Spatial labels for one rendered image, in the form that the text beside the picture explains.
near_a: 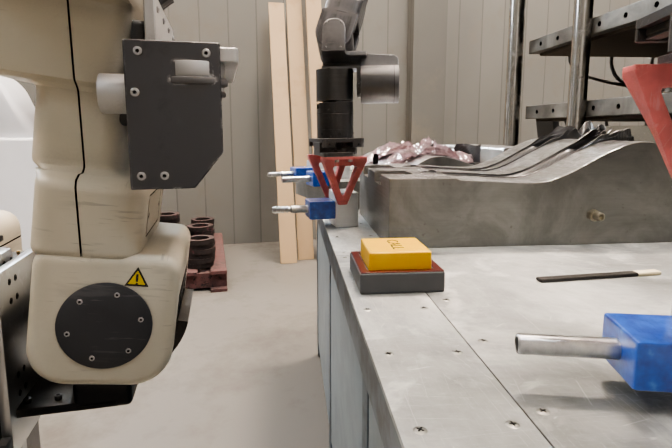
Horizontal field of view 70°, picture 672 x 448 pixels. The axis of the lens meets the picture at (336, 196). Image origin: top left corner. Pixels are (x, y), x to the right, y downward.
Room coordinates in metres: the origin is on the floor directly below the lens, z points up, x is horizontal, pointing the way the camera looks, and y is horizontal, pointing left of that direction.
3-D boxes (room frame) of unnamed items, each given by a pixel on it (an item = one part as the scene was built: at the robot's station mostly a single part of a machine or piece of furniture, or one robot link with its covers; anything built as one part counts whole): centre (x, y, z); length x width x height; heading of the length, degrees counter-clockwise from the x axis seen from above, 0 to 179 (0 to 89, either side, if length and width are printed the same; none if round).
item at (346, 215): (0.75, 0.03, 0.83); 0.13 x 0.05 x 0.05; 104
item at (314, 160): (0.78, 0.01, 0.88); 0.07 x 0.07 x 0.09; 15
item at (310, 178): (0.94, 0.04, 0.85); 0.13 x 0.05 x 0.05; 113
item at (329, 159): (0.73, -0.01, 0.88); 0.07 x 0.07 x 0.09; 15
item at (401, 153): (1.09, -0.18, 0.90); 0.26 x 0.18 x 0.08; 113
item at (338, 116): (0.76, 0.00, 0.96); 0.10 x 0.07 x 0.07; 15
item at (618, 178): (0.75, -0.30, 0.87); 0.50 x 0.26 x 0.14; 95
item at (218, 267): (3.15, 1.14, 0.20); 1.09 x 0.79 x 0.39; 13
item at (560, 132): (0.76, -0.29, 0.92); 0.35 x 0.16 x 0.09; 95
